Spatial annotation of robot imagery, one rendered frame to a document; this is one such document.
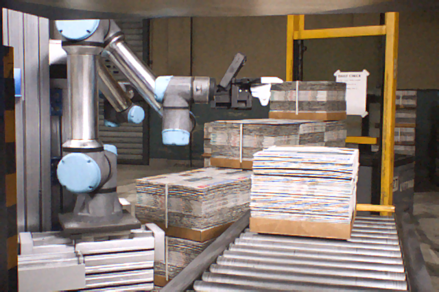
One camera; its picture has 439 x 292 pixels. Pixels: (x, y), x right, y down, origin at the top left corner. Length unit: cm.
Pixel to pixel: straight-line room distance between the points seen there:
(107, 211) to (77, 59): 46
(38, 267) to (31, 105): 53
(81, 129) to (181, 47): 814
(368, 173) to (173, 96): 256
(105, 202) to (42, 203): 25
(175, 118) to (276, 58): 788
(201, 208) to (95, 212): 70
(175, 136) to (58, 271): 49
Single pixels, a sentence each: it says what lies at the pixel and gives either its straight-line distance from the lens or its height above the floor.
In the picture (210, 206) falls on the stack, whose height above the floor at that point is 74.
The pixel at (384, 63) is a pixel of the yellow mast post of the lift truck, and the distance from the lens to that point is 380.
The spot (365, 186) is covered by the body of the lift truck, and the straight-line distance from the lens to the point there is 401.
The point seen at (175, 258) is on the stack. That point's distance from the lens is 252.
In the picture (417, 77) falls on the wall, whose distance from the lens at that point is 933.
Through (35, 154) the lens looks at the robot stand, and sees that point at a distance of 193.
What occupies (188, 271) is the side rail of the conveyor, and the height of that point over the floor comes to 80.
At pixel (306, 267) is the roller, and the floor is 80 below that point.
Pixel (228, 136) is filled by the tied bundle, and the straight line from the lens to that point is 296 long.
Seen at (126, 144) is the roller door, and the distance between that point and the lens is 1014.
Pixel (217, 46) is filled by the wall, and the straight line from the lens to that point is 966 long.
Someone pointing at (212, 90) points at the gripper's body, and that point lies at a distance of 158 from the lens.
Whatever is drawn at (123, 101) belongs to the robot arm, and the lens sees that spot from 240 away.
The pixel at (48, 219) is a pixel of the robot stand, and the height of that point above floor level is 80.
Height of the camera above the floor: 120
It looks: 5 degrees down
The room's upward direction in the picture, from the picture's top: 1 degrees clockwise
